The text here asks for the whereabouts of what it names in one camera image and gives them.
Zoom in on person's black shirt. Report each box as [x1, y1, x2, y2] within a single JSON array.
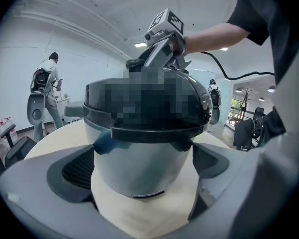
[[226, 0, 299, 146]]

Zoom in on black electric pressure cooker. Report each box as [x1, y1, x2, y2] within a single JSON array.
[[64, 101, 210, 199]]

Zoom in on black office chair with armrests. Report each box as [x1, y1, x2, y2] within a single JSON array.
[[0, 124, 38, 177]]

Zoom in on black and green backpack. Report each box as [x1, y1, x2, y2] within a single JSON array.
[[209, 88, 221, 125]]

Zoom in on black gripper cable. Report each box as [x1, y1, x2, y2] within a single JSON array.
[[200, 51, 275, 81]]

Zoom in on person's right hand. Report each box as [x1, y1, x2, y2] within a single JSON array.
[[171, 34, 188, 58]]

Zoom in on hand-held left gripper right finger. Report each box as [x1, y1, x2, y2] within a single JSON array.
[[188, 130, 299, 237]]

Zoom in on black coat rack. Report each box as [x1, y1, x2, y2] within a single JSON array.
[[240, 88, 251, 120]]

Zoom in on person's right forearm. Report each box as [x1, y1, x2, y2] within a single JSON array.
[[185, 22, 252, 57]]

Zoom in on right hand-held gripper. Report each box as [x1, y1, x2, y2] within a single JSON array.
[[143, 8, 192, 74]]

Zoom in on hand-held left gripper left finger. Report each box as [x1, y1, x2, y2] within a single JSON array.
[[0, 144, 101, 234]]

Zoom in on black cooker lid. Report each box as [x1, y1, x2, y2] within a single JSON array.
[[82, 58, 214, 144]]

